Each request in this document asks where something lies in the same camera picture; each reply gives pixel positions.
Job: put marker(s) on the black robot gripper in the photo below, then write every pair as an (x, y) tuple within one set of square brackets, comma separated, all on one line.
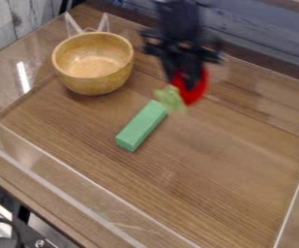
[(180, 42)]

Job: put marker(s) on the red plush strawberry toy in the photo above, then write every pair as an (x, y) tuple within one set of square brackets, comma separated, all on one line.
[(178, 96)]

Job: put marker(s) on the wooden bowl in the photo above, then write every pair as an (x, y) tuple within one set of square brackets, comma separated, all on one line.
[(94, 62)]

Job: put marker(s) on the green rectangular block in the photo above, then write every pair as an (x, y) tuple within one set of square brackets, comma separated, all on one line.
[(141, 126)]

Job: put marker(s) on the black metal stand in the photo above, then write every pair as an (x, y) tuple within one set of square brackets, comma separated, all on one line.
[(38, 234)]

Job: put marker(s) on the clear acrylic tray wall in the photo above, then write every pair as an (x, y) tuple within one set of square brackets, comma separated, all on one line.
[(210, 183)]

